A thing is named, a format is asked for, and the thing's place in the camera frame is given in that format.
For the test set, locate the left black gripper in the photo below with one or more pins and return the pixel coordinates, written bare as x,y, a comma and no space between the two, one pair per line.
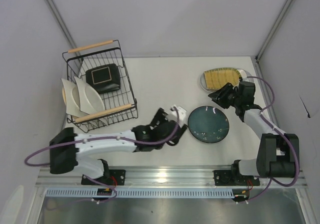
167,125

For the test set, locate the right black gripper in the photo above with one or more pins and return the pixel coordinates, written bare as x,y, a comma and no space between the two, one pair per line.
227,97

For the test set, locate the woven fan-shaped plate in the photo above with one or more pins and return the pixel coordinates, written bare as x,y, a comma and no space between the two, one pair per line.
221,78

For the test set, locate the white rectangular plate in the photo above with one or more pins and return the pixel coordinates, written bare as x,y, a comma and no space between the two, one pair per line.
241,72

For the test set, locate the dark blue round plate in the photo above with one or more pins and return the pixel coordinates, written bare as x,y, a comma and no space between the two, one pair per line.
208,124

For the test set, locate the black wire dish rack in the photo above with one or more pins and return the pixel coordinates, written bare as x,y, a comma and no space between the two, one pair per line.
120,105

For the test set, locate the white square plate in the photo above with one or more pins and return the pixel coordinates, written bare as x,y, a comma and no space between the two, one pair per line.
90,100
72,99

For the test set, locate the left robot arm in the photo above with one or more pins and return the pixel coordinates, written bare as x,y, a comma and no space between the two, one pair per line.
72,152

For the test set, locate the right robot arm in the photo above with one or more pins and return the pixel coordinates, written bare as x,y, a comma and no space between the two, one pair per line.
278,151

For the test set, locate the black square dish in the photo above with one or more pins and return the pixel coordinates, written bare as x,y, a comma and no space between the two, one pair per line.
103,79

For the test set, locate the wooden plate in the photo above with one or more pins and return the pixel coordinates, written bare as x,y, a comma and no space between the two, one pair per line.
63,95

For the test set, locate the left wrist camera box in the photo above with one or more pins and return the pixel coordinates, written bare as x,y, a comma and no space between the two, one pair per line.
178,114

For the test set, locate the white slotted cable duct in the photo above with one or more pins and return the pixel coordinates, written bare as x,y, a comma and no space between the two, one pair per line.
141,193

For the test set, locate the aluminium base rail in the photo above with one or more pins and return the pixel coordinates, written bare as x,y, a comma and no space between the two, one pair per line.
146,177

